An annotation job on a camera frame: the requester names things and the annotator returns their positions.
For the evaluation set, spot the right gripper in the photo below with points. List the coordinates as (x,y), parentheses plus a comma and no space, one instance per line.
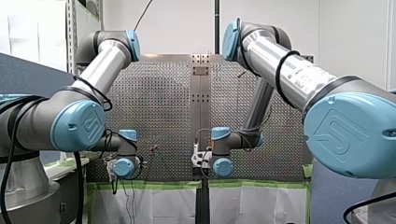
(204,173)

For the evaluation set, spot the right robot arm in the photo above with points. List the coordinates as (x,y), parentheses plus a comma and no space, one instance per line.
(299,77)

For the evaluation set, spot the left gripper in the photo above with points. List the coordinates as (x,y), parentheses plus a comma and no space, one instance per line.
(114,186)

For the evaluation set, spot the grey side table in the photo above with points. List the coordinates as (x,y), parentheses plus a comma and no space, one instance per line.
(67,174)

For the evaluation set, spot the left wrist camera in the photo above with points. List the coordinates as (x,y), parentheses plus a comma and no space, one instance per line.
(110,169)

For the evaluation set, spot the grey board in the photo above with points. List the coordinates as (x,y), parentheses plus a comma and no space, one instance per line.
(333,199)

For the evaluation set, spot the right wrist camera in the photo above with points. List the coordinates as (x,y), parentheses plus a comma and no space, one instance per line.
(196,158)

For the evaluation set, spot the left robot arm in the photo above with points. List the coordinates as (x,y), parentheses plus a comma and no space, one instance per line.
(102,63)

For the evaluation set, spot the metal shelf rack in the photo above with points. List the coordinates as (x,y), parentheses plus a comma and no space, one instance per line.
(72,34)

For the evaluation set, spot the black upright pole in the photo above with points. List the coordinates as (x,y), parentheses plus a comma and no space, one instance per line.
(217,25)

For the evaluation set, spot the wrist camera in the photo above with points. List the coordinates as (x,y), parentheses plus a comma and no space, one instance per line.
(110,169)
(196,158)

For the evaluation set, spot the metal post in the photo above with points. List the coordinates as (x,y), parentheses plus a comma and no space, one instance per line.
(241,74)

